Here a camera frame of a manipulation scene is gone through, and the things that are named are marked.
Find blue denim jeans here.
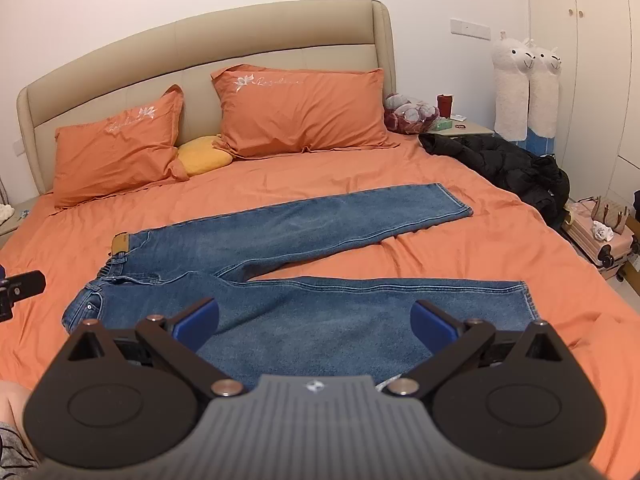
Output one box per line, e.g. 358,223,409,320
60,182,540,391

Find left beige nightstand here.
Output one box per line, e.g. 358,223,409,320
0,197,38,247

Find beige nightstand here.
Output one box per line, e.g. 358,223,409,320
430,118,494,136
0,197,38,247

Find white cloth on nightstand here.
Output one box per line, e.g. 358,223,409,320
0,204,15,224

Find orange bed sheet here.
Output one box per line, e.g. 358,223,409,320
1,138,639,479

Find operator knee grey checked shorts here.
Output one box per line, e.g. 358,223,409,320
0,378,42,468

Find pink suitcase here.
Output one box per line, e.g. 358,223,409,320
562,200,639,281

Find black puffer jacket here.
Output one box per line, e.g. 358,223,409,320
419,133,570,230

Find small yellow cushion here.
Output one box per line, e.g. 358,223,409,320
178,136,233,177

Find left orange pillow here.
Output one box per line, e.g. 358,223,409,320
53,84,188,208

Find orange pillow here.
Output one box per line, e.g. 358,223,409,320
53,84,188,208
210,64,396,159

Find brown patterned handbag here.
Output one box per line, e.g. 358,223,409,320
591,195,630,234

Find right beige nightstand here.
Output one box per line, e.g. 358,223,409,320
430,118,494,136

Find green box on nightstand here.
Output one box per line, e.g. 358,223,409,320
428,117,454,132

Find red plush toy bag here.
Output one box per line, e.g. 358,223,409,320
384,93,439,134

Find red cup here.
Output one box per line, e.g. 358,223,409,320
437,94,454,118

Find right orange pillow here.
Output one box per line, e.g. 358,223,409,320
210,64,396,159

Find right white alpaca plush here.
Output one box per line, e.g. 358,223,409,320
525,39,562,156

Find white alpaca plush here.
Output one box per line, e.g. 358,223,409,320
525,39,562,156
491,30,536,145

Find left white alpaca plush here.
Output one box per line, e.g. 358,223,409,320
491,30,536,145

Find beige upholstered headboard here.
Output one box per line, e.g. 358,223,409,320
16,0,396,194

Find white wardrobe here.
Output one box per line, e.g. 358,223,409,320
528,0,639,205

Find white wall switch panel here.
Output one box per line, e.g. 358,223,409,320
450,18,491,41

